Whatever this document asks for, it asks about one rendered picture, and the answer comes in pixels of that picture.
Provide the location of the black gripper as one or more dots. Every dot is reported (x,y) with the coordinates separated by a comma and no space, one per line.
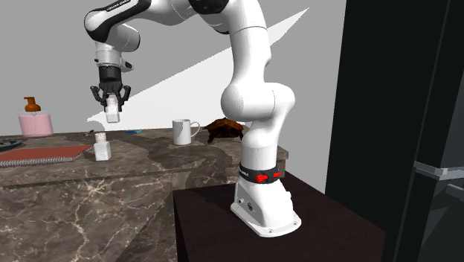
(110,78)

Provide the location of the white shaker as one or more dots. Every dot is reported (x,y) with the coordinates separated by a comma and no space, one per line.
(112,113)
(102,149)

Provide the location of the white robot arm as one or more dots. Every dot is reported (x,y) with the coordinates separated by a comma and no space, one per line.
(250,72)

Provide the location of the small blue flat thing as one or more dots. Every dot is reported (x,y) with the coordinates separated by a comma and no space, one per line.
(133,131)

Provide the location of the small dark pen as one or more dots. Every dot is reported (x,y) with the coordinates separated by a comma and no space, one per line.
(88,133)

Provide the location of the white mug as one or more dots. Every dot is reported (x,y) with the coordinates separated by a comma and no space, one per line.
(182,132)

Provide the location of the pink soap dispenser orange pump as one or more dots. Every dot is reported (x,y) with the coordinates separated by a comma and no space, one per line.
(35,124)

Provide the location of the red spiral notebook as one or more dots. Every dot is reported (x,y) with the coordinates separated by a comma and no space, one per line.
(40,153)

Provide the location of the dark flat dish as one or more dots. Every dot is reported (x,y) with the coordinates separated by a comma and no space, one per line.
(7,144)

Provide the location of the brown turtle figure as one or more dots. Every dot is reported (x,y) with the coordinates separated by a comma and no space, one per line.
(224,128)

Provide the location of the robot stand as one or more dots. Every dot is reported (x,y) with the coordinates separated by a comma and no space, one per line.
(217,225)

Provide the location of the tall black fridge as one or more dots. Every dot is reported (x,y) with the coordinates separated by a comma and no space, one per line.
(380,109)

